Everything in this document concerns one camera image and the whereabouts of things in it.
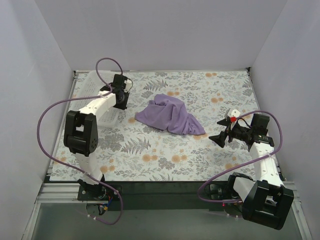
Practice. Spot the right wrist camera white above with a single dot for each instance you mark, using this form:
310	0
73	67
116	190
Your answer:
232	114

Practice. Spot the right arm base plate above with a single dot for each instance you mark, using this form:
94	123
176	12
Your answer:
220	191

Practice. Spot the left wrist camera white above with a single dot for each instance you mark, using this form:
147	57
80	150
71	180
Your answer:
128	85

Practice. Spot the aluminium frame rail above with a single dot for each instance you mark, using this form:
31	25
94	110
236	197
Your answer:
58	193

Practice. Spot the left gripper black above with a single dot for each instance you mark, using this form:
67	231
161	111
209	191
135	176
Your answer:
120	104

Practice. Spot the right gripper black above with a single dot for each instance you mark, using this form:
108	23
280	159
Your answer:
229	131

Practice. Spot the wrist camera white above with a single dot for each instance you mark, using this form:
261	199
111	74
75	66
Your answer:
128	85
232	114

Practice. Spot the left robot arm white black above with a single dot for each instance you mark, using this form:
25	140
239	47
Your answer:
81	126

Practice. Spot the purple t shirt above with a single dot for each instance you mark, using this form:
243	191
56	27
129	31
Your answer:
169	113

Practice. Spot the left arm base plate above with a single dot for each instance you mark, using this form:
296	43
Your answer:
97	192

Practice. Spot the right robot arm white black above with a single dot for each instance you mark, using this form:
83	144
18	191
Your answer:
263	199

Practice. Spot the white plastic basket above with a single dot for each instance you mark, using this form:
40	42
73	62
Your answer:
89	84

